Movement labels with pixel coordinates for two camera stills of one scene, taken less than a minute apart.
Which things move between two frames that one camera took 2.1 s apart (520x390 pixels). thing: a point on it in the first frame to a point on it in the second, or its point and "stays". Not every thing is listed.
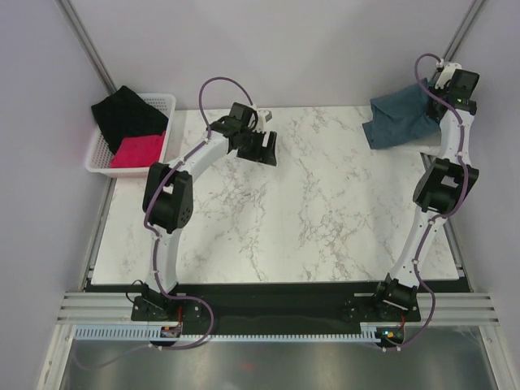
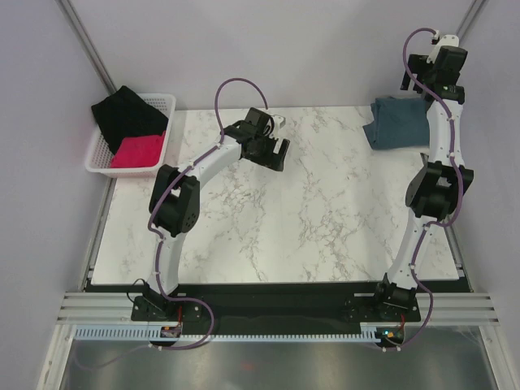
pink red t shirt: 138,151 stays
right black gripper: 429,110 to 418,64
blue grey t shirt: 400,119 stays
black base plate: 275,304 stays
